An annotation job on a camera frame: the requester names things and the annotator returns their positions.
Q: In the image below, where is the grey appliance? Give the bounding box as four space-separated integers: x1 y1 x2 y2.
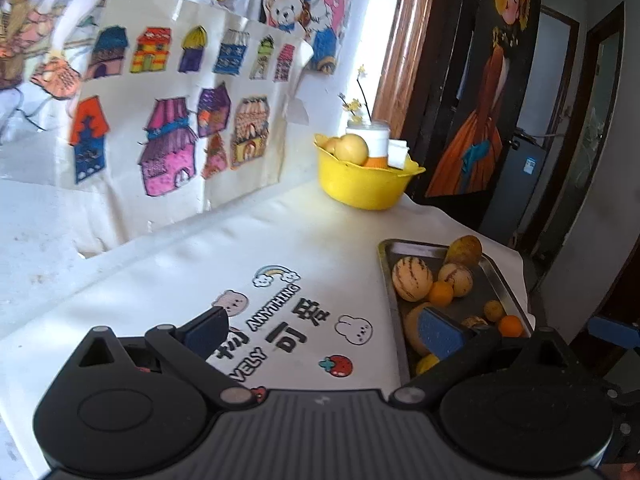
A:
487 132 549 247

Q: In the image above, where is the pink wall poster with teddy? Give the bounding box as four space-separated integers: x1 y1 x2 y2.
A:
259 0 358 75

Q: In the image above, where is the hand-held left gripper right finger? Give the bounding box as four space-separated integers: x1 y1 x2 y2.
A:
389 308 587 408

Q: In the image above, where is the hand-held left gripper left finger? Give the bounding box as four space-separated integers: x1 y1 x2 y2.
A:
61 305 257 407

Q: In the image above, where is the painting of orange dress figure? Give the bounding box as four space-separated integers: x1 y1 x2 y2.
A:
425 0 544 199

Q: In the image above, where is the yellow plastic bowl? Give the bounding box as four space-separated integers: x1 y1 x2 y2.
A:
313 132 427 211

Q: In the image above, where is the white jar with orange band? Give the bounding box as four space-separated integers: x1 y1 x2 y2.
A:
346 119 390 169

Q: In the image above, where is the white printed tablecloth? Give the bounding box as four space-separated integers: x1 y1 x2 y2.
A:
0 180 540 480

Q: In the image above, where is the purple striped pepino melon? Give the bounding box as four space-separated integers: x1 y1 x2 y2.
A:
391 255 434 303

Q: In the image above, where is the large pale yellow fruit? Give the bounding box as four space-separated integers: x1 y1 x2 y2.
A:
337 133 370 165

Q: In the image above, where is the yellow-brown round fruit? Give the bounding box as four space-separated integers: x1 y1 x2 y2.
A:
414 353 441 376

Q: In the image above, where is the metal baking tray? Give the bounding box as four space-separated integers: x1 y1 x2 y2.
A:
377 238 535 382

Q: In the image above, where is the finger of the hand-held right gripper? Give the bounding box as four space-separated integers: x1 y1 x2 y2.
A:
587 315 640 349

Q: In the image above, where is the pale striped pepino melon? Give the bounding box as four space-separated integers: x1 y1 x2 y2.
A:
438 262 474 297

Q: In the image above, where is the drawing of colourful houses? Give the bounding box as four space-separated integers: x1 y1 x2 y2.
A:
66 0 316 248

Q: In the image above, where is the yellow flower twig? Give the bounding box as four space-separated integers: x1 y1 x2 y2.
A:
338 64 374 124

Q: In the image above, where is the white paper box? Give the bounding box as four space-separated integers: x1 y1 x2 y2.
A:
387 138 410 170

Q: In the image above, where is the orange tangerine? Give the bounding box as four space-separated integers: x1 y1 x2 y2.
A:
429 280 455 309
499 313 525 337

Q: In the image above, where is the brown wooden door frame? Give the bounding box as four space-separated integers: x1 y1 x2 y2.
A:
372 0 442 127

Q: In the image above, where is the large yellow-brown mango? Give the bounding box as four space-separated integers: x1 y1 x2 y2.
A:
444 235 484 269

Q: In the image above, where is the yellow-green pear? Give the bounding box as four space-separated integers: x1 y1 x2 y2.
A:
404 301 451 357

